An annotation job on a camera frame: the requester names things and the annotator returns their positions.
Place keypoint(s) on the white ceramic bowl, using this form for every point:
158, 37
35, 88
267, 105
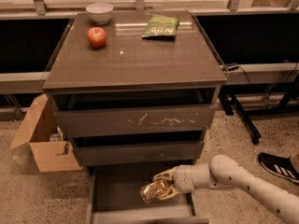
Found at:
100, 13

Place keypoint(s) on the black table leg frame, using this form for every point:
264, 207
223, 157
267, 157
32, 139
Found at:
228, 98

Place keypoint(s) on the red apple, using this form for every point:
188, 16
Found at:
97, 37

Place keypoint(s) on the grey drawer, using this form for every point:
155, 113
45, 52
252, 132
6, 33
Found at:
136, 148
115, 197
133, 112

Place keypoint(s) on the small can in box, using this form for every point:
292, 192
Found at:
56, 137

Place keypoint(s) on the grey top drawer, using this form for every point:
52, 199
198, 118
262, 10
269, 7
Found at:
133, 112

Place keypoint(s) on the crushed orange can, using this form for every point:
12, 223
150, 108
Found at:
147, 192

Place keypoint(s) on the dark grey drawer cabinet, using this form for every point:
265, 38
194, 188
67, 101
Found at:
129, 62

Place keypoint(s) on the grey bottom drawer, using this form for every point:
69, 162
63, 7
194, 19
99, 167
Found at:
115, 197

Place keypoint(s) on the black white sneaker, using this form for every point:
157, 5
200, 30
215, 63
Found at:
287, 168

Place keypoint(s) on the grey middle drawer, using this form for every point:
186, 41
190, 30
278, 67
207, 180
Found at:
136, 148

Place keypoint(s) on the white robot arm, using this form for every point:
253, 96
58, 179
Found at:
222, 172

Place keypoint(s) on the small black device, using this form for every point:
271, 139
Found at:
230, 67

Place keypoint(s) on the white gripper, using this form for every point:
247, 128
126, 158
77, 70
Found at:
181, 179

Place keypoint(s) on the brown cardboard box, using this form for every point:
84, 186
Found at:
35, 130

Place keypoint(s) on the green chip bag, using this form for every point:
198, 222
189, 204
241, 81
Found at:
160, 25

